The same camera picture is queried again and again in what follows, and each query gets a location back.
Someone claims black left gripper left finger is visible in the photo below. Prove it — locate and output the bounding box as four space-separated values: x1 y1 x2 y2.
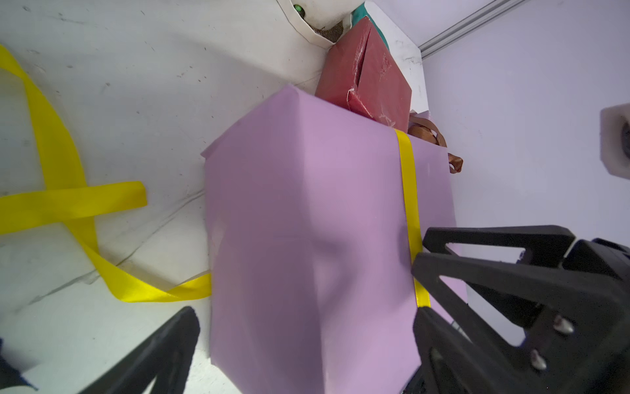
82 306 200 393

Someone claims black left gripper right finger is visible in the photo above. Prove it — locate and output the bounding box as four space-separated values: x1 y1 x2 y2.
403 307 522 393

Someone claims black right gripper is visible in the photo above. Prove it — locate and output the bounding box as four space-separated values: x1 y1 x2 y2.
412 225 629 393

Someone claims large purple gift box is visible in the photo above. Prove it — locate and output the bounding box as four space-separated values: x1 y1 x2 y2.
203 85 456 393

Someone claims yellow satin ribbon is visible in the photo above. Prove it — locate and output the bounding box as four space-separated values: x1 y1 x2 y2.
1 49 439 322

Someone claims brown satin ribbon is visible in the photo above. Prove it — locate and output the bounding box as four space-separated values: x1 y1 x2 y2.
408 113 464 174

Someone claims red gift box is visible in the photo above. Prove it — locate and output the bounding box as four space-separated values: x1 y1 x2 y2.
315 18 412 131

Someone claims black lettered ribbon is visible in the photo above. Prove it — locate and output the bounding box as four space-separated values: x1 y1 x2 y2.
0 355 38 392

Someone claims teal cloth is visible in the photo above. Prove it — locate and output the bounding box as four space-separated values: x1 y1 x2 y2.
351 3 390 49

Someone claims white plant pot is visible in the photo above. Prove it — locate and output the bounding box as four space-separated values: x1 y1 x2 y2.
277 0 364 49

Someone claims aluminium frame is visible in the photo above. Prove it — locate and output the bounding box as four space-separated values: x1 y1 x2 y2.
418 0 527 60

